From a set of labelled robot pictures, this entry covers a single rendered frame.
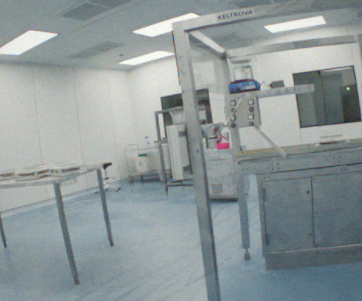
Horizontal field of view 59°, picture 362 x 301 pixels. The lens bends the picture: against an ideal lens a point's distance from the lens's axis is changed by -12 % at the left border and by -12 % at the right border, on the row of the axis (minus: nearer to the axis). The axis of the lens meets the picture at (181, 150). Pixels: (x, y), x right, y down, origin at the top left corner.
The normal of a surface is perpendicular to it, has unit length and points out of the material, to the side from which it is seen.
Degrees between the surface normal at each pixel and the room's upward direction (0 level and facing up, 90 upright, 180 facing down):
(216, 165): 89
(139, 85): 90
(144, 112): 90
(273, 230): 90
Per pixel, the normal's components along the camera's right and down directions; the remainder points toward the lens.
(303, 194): -0.35, 0.10
